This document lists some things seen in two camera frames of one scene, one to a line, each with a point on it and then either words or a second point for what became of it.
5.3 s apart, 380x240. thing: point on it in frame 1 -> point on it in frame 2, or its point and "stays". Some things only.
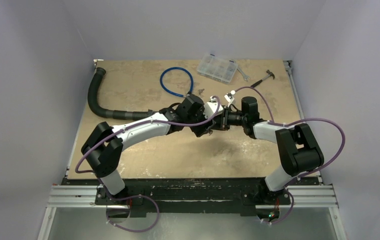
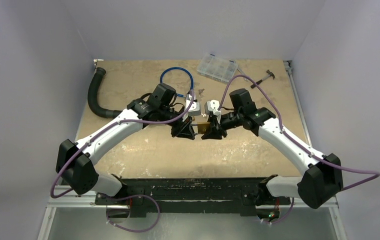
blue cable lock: [184, 70] stays
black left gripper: [203, 128] -> [184, 129]
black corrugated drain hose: [96, 105] stays
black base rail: [213, 196] stays
